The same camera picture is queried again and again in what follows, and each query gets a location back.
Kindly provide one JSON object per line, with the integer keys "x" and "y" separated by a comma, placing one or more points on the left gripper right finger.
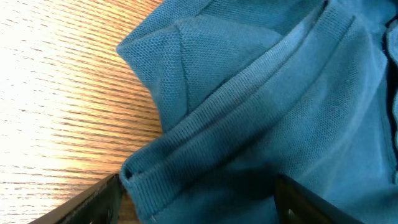
{"x": 296, "y": 204}

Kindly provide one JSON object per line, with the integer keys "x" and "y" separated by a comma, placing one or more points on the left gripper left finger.
{"x": 99, "y": 204}

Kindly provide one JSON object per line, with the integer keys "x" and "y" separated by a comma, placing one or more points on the dark blue polo shirt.
{"x": 247, "y": 90}

